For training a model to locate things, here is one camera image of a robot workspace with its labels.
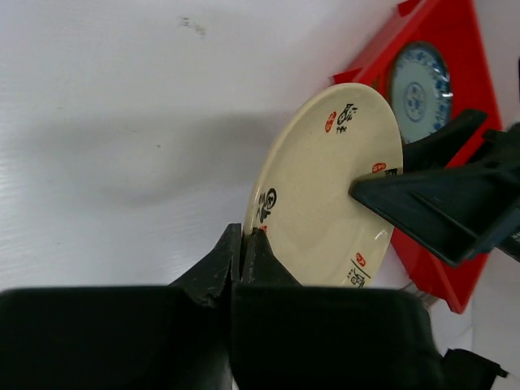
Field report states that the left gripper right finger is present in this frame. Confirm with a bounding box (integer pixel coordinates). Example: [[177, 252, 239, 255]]
[[231, 230, 445, 389]]

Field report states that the beige floral plate back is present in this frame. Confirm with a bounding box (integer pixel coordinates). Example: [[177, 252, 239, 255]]
[[243, 83, 403, 288]]

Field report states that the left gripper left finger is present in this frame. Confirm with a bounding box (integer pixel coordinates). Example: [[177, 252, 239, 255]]
[[1, 223, 241, 389]]

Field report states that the red plastic bin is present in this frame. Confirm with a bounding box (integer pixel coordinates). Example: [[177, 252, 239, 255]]
[[332, 1, 501, 314]]

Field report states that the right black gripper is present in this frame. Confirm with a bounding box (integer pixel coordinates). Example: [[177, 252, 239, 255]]
[[349, 109, 519, 267]]

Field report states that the blue patterned plate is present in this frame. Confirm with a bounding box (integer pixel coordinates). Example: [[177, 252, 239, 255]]
[[388, 41, 453, 144]]

